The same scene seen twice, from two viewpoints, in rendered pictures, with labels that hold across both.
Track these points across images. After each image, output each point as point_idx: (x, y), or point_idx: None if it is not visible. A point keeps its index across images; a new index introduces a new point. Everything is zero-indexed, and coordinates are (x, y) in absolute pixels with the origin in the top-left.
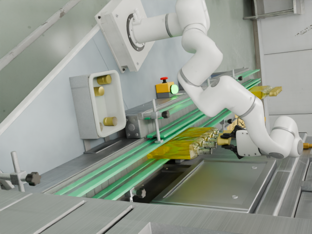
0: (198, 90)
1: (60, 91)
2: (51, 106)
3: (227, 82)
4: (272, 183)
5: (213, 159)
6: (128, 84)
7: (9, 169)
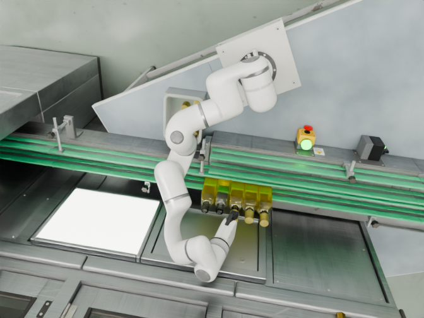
0: (175, 158)
1: (157, 93)
2: (146, 100)
3: (156, 168)
4: None
5: (261, 226)
6: (247, 113)
7: (106, 122)
